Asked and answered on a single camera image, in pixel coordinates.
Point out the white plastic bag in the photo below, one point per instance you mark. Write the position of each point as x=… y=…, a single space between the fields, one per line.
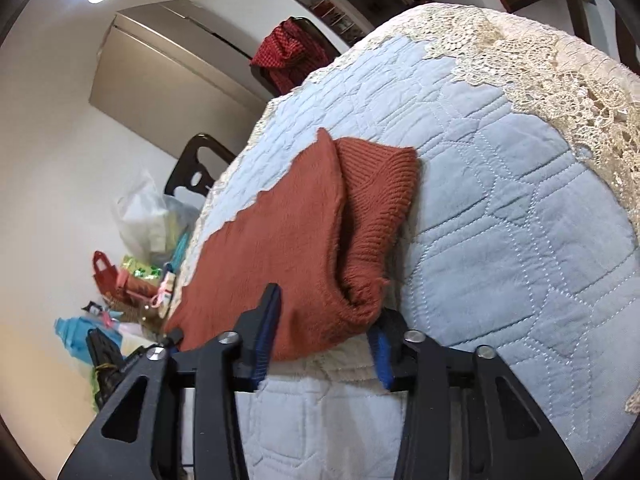
x=150 y=225

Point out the red checked cloth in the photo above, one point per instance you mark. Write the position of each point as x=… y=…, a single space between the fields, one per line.
x=285 y=55

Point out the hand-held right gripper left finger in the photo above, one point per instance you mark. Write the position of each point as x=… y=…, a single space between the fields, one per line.
x=262 y=345

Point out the rust knitted sweater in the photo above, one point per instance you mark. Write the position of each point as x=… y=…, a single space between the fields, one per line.
x=290 y=240

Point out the shoe rack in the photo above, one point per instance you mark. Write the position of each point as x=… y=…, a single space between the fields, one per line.
x=337 y=15

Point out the box with pink ribbon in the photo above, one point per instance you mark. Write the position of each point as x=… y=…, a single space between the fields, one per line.
x=165 y=290

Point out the green patterned tissue box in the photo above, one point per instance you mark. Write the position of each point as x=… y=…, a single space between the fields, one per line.
x=140 y=270

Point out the teal clothes hangers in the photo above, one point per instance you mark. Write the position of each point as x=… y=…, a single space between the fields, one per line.
x=179 y=252

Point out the cream lace tablecloth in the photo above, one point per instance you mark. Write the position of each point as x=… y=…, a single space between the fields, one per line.
x=550 y=75

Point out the light blue quilted blanket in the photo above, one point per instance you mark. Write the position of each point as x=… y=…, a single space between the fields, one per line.
x=500 y=270

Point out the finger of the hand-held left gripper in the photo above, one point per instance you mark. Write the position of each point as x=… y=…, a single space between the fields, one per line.
x=173 y=338
x=105 y=360

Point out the blue carton box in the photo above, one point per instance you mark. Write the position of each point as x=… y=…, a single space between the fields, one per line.
x=80 y=337

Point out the beige tall cabinet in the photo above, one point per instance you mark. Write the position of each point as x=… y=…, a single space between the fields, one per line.
x=165 y=60

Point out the red gift bag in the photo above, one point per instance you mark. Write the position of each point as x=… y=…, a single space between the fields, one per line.
x=105 y=272

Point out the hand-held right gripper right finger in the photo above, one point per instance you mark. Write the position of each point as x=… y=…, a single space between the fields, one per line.
x=382 y=360

